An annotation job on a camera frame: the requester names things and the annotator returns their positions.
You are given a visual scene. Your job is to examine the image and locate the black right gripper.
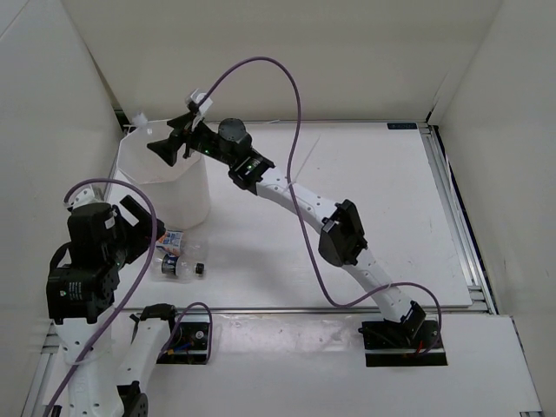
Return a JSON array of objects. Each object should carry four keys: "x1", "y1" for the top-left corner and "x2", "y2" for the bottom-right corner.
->
[{"x1": 149, "y1": 111, "x2": 237, "y2": 167}]

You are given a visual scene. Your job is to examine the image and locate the black cap dark label bottle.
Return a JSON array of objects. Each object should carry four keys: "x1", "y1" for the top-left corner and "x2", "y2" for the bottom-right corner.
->
[{"x1": 150, "y1": 254, "x2": 205, "y2": 282}]

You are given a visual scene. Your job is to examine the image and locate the clear plastic bottle no label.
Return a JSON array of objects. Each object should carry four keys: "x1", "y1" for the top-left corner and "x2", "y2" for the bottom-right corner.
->
[{"x1": 123, "y1": 112, "x2": 149, "y2": 133}]

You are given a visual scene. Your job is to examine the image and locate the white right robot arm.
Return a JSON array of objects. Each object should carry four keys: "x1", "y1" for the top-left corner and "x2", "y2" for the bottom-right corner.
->
[{"x1": 147, "y1": 114, "x2": 425, "y2": 348}]

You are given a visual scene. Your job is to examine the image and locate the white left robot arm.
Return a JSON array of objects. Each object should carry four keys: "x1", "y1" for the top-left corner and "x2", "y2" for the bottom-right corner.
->
[{"x1": 45, "y1": 182, "x2": 182, "y2": 416}]

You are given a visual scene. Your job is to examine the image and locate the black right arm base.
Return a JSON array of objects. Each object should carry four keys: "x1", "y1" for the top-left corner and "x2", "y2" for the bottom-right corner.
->
[{"x1": 358, "y1": 320, "x2": 448, "y2": 367}]

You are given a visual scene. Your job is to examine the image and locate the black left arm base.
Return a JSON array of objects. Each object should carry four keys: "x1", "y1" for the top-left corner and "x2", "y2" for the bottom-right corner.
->
[{"x1": 156, "y1": 314, "x2": 214, "y2": 365}]

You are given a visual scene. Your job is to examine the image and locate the white octagonal plastic bin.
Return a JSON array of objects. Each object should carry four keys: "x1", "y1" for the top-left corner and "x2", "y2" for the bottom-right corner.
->
[{"x1": 116, "y1": 120, "x2": 210, "y2": 230}]

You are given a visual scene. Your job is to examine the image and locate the orange blue label bottle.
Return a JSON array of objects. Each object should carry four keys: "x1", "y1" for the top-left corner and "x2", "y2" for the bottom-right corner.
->
[{"x1": 156, "y1": 229, "x2": 209, "y2": 259}]

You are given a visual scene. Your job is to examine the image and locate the blue label sticker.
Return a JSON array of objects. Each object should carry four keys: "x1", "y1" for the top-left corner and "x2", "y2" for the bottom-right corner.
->
[{"x1": 387, "y1": 122, "x2": 418, "y2": 130}]

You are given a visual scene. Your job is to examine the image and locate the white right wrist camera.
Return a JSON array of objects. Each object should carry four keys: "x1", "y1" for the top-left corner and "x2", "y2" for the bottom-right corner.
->
[{"x1": 186, "y1": 89, "x2": 213, "y2": 130}]

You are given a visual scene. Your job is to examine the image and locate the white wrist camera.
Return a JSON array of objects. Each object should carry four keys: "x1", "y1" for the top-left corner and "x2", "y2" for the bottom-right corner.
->
[
  {"x1": 64, "y1": 184, "x2": 104, "y2": 212},
  {"x1": 186, "y1": 89, "x2": 213, "y2": 130}
]

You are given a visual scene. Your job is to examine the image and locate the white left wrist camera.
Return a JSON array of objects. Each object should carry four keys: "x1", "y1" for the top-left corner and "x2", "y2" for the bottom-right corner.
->
[{"x1": 64, "y1": 184, "x2": 104, "y2": 212}]

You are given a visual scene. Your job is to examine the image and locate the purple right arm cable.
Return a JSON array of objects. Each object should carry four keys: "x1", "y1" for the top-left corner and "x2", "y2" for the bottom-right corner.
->
[{"x1": 202, "y1": 56, "x2": 444, "y2": 355}]

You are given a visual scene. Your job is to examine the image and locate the aluminium frame rail right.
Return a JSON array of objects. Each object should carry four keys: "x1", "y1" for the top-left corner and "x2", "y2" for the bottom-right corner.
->
[{"x1": 418, "y1": 122, "x2": 499, "y2": 314}]

